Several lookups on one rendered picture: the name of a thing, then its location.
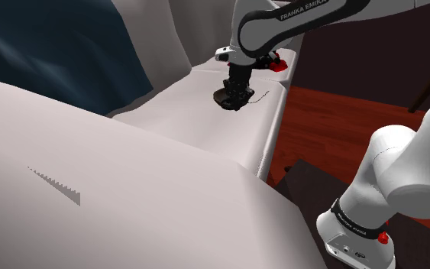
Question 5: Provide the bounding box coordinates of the dark round object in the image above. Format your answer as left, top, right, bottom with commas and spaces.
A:
212, 89, 254, 112

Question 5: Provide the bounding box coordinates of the red and black toy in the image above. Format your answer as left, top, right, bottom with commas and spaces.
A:
253, 52, 289, 73

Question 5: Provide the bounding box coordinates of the white sofa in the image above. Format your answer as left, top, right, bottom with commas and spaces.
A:
0, 0, 328, 269

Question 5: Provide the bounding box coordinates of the dark blue cushion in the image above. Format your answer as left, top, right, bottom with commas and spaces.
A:
0, 0, 154, 117

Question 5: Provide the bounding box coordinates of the thin black cord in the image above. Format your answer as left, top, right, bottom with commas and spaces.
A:
247, 90, 270, 105

